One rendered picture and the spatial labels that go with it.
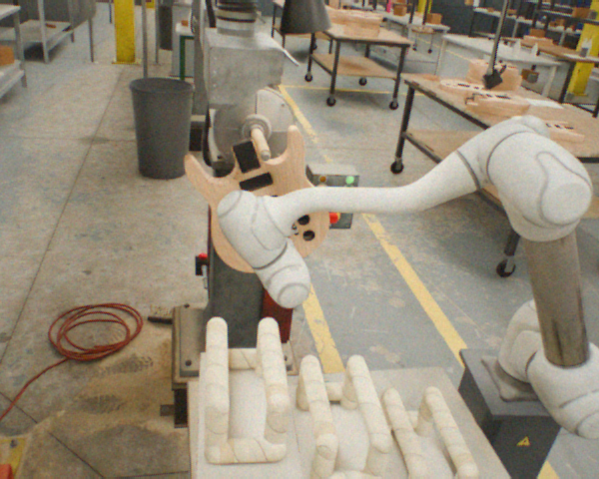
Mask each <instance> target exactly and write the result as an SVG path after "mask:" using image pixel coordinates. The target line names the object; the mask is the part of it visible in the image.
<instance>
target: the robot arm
mask: <svg viewBox="0 0 599 479"><path fill-rule="evenodd" d="M487 185H491V186H493V187H495V188H496V189H497V190H498V195H499V197H500V199H501V201H502V203H503V205H504V207H505V209H506V211H507V214H508V216H509V219H510V221H511V224H512V226H513V227H514V229H515V230H516V231H517V233H518V234H519V235H521V238H522V243H523V248H524V253H525V258H526V263H527V268H528V273H529V278H530V283H531V288H532V293H533V299H532V300H530V301H527V302H525V303H524V304H523V305H522V306H521V307H520V308H519V309H518V310H517V311H516V312H515V313H514V315H513V316H512V318H511V321H510V324H509V326H508V328H507V331H506V333H505V336H504V339H503V342H502V344H501V346H500V352H499V355H498V357H497V356H490V355H483V356H482V357H481V360H480V361H481V363H482V364H483V365H484V366H485V367H486V369H487V370H488V372H489V374H490V376H491V378H492V382H493V383H494V385H495V387H496V389H497V391H498V396H499V399H500V400H501V401H503V402H507V403H508V402H512V401H533V402H542V404H543V405H544V408H546V410H547V411H548V412H549V414H550V415H551V416H552V418H553V419H554V420H555V421H556V422H557V423H558V424H559V425H560V426H561V427H563V428H564V429H566V430H567V431H569V432H570V433H572V434H574V435H576V436H578V437H582V438H586V439H596V438H599V348H598V347H597V346H596V345H594V344H593V343H591V342H590V341H589V334H588V327H587V319H586V312H585V305H584V298H583V290H582V283H581V275H580V268H579V260H578V253H577V246H576V238H575V231H574V228H575V227H576V225H577V224H578V222H579V220H580V218H581V217H582V216H583V215H585V214H586V213H587V211H588V210H589V208H590V206H591V203H592V199H593V189H592V184H591V180H590V178H589V176H588V173H587V172H586V170H585V168H584V167H583V166H582V164H581V163H580V162H579V161H578V160H577V159H576V158H575V157H574V156H572V155H571V154H570V153H569V152H567V151H566V150H565V149H563V148H562V147H561V146H559V145H557V144H556V143H555V142H553V141H552V140H551V136H550V131H549V128H548V126H547V125H546V123H545V122H544V121H543V120H542V119H540V118H539V117H536V116H533V115H525V116H519V117H515V118H511V119H508V120H505V121H503V122H500V123H498V124H496V125H494V126H492V128H490V129H488V130H486V131H484V132H483V133H481V134H479V135H477V136H476V137H474V138H472V139H471V140H470V141H468V142H467V143H466V144H464V145H463V146H462V147H460V148H459V149H458V150H456V151H455V152H453V153H452V154H451V155H449V156H448V157H447V158H446V159H445V160H444V161H442V162H440V163H439V164H438V165H437V166H436V167H434V168H433V169H432V170H431V171H430V172H428V173H427V174H426V175H424V176H423V177H422V178H420V179H419V180H417V181H416V182H414V183H412V184H409V185H406V186H404V187H399V188H345V187H317V188H307V189H302V190H298V191H295V192H292V193H289V194H287V195H284V196H281V197H278V198H273V197H270V196H264V197H256V196H255V195H254V194H253V193H251V192H247V191H244V190H237V191H232V192H230V193H228V194H227V195H226V196H225V197H224V198H223V199H222V200H221V202H220V204H219V206H218V219H219V224H220V227H221V229H222V231H223V233H224V235H225V237H226V238H227V240H228V241H229V242H230V244H231V245H232V247H233V248H234V249H235V250H236V252H237V253H238V254H239V255H240V256H241V257H242V258H243V259H244V260H246V261H247V262H248V263H249V264H250V265H251V267H252V268H253V269H254V270H255V272H256V273H257V275H258V276H259V278H260V279H261V281H262V283H263V285H264V287H265V288H266V289H267V290H268V291H269V294H270V296H271V297H272V298H273V299H274V300H275V301H276V302H277V303H278V304H279V305H281V306H282V307H286V308H293V307H296V306H298V305H300V304H302V303H303V302H304V301H306V300H307V299H308V297H309V294H310V287H311V283H310V275H309V272H308V269H307V266H306V264H305V262H304V260H303V258H302V257H301V255H300V253H299V252H298V251H297V248H296V247H295V245H294V242H293V241H292V240H291V239H290V238H291V235H293V234H295V235H296V236H298V235H299V234H300V233H299V230H298V227H297V226H296V224H295V221H296V220H298V219H299V218H301V217H302V216H305V215H307V214H310V213H315V212H335V213H353V214H370V215H405V214H411V213H415V212H419V211H422V210H425V209H428V208H431V207H433V206H436V205H438V204H441V203H443V202H446V201H449V200H451V199H454V198H457V197H459V196H462V195H465V194H468V193H471V192H474V191H476V190H478V189H480V188H483V187H485V186H487Z"/></svg>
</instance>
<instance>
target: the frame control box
mask: <svg viewBox="0 0 599 479"><path fill-rule="evenodd" d="M305 174H306V177H307V179H308V180H309V181H310V182H311V183H312V184H313V185H314V186H315V187H316V188H317V187H319V186H321V185H325V186H326V187H347V186H352V187H353V188H358V184H359V178H360V174H359V173H358V172H357V170H356V169H355V168H354V166H353V165H334V164H307V165H306V173H305ZM321 175H327V181H326V183H321V182H320V181H319V180H318V179H319V176H321ZM350 175H352V176H354V182H353V183H352V184H348V183H347V182H346V177H347V176H350ZM337 214H338V221H337V222H336V223H335V224H329V228H330V229H351V225H352V219H353V213H337Z"/></svg>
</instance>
